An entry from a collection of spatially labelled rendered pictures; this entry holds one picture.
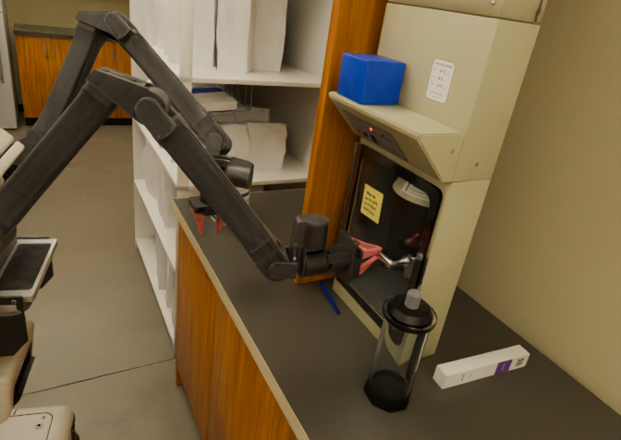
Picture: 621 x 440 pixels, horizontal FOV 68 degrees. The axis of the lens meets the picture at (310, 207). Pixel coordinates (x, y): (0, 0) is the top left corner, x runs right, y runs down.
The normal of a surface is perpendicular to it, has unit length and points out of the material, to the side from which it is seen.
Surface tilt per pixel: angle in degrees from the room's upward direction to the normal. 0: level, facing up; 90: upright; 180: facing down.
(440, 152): 90
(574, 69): 90
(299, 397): 0
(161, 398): 0
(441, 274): 90
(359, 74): 90
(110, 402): 0
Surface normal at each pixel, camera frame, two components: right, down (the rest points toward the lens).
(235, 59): -0.20, 0.54
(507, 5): 0.55, 0.42
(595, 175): -0.88, 0.09
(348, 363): 0.14, -0.90
